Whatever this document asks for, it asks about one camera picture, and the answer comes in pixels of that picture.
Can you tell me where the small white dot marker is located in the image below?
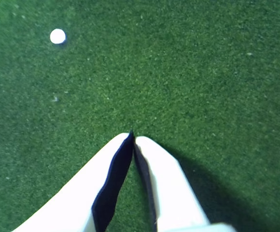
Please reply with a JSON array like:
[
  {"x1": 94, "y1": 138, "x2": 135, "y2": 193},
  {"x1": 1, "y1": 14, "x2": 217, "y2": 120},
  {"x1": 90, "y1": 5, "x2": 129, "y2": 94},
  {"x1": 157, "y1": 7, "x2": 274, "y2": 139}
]
[{"x1": 49, "y1": 28, "x2": 67, "y2": 45}]

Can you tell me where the long green turf mat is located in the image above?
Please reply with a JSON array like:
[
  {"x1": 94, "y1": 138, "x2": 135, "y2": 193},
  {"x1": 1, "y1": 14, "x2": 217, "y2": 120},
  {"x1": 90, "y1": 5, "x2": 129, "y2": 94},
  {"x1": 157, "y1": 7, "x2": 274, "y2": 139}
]
[{"x1": 0, "y1": 0, "x2": 280, "y2": 232}]

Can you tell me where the white gripper finger with black pad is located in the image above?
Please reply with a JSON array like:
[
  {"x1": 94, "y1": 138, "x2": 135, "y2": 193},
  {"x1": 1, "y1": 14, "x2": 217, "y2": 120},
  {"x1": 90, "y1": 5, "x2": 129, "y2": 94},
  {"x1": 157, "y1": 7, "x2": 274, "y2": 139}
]
[{"x1": 11, "y1": 129, "x2": 134, "y2": 232}]

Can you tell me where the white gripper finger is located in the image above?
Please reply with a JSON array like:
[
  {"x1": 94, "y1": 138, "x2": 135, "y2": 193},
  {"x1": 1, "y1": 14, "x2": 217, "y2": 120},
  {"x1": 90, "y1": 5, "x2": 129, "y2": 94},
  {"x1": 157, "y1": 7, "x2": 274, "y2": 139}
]
[{"x1": 133, "y1": 136, "x2": 212, "y2": 232}]

